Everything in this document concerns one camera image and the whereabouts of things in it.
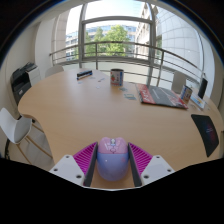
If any pink and lilac computer mouse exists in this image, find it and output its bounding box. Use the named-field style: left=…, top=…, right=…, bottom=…
left=96, top=136, right=130, bottom=182

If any black office printer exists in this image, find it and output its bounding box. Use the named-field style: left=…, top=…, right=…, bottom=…
left=10, top=62, right=43, bottom=106

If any green tree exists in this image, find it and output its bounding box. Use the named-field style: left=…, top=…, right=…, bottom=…
left=84, top=24, right=131, bottom=57

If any light blue booklet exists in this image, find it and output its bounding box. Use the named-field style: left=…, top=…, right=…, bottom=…
left=190, top=94, right=211, bottom=111

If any black cylindrical speaker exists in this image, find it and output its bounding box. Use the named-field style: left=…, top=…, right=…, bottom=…
left=197, top=77, right=209, bottom=100

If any printed can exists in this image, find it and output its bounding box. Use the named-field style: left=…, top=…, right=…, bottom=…
left=110, top=68, right=125, bottom=88

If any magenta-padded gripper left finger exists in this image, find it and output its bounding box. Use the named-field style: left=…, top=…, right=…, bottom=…
left=49, top=141, right=99, bottom=188

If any small dark blue box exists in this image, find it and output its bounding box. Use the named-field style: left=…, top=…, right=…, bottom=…
left=76, top=69, right=94, bottom=81

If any red and grey magazine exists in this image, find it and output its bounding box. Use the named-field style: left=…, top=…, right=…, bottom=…
left=135, top=83, right=189, bottom=110

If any metal balcony railing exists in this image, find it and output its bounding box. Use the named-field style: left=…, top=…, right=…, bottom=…
left=49, top=40, right=208, bottom=91

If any white chair with wooden legs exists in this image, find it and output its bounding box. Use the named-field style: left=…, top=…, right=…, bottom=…
left=0, top=107, right=53, bottom=164

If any black mouse pad with print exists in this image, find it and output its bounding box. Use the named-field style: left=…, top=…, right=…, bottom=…
left=190, top=113, right=220, bottom=158

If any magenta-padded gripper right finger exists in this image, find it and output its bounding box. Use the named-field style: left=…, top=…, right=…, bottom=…
left=127, top=142, right=176, bottom=188

